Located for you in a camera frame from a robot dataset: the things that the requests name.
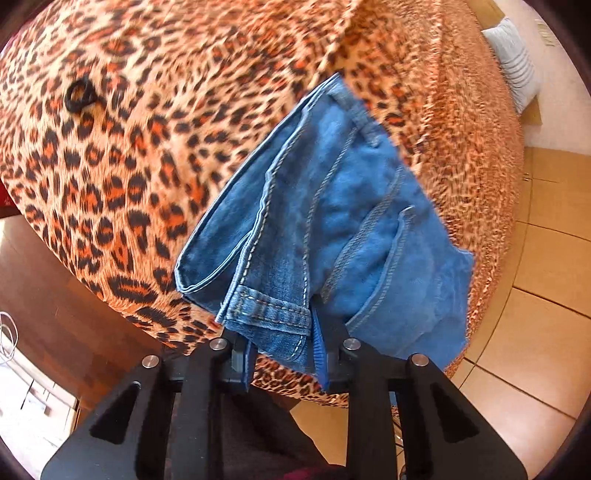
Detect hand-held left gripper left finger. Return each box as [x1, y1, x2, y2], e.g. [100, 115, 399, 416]
[41, 327, 259, 480]

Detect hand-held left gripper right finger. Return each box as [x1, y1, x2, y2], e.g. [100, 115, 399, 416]
[312, 298, 527, 480]

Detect blue denim pants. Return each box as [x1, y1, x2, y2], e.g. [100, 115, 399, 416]
[174, 73, 476, 376]

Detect person's dark clothing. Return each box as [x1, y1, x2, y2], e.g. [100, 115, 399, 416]
[221, 388, 345, 480]

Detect wooden furniture panel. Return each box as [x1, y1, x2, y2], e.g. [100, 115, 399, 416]
[0, 217, 176, 411]

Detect leopard print blanket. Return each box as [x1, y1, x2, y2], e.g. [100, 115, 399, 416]
[0, 0, 525, 411]

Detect grey striped pillow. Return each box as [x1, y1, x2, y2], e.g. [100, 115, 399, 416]
[481, 17, 539, 114]

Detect white cable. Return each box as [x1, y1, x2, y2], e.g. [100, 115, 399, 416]
[0, 312, 20, 366]

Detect black hair tie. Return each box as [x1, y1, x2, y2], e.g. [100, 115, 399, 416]
[65, 80, 99, 113]

